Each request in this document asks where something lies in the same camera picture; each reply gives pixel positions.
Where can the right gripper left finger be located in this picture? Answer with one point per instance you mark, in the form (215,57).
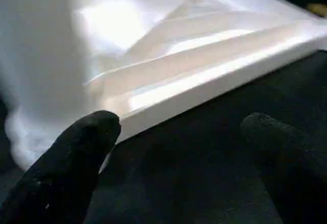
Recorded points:
(66,173)

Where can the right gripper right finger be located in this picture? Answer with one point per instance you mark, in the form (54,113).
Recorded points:
(288,168)

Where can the white plastic table leg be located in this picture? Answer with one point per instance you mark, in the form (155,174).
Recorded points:
(38,55)

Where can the white plastic table top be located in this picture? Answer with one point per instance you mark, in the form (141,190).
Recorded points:
(178,55)

